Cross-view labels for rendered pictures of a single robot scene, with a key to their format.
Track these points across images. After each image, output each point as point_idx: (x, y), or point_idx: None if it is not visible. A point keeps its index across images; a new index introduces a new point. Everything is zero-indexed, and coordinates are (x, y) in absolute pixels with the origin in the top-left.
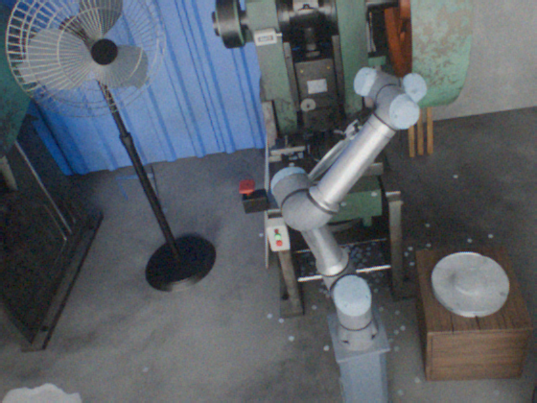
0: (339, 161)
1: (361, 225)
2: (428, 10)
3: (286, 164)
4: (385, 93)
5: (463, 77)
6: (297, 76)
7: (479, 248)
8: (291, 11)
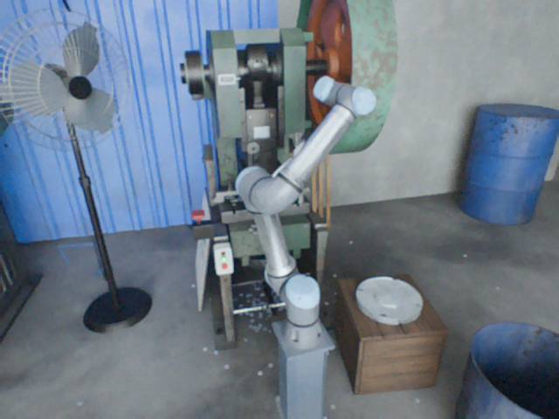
0: (307, 144)
1: None
2: (365, 49)
3: (229, 204)
4: (345, 88)
5: (386, 113)
6: (246, 121)
7: (389, 276)
8: (245, 68)
